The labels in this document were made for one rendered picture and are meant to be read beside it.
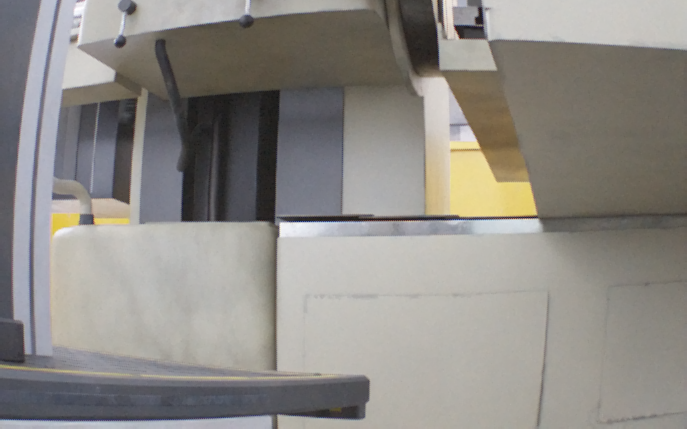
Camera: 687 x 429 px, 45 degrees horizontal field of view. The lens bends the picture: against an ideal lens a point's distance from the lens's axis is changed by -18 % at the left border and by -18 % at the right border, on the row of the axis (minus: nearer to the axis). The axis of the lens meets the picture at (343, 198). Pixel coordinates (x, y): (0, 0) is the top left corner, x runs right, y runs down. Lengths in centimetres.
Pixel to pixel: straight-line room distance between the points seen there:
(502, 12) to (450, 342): 121
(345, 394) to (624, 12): 44
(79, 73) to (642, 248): 159
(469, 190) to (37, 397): 394
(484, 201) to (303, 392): 359
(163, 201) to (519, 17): 210
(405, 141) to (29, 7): 208
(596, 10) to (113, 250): 157
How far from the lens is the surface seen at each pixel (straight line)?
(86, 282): 222
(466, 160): 440
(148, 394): 61
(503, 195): 435
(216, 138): 283
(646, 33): 80
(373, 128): 266
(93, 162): 296
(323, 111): 269
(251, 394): 72
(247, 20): 207
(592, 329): 193
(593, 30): 80
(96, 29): 229
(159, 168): 283
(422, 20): 221
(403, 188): 261
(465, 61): 181
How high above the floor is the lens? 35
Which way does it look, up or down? 8 degrees up
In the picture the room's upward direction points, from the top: 1 degrees clockwise
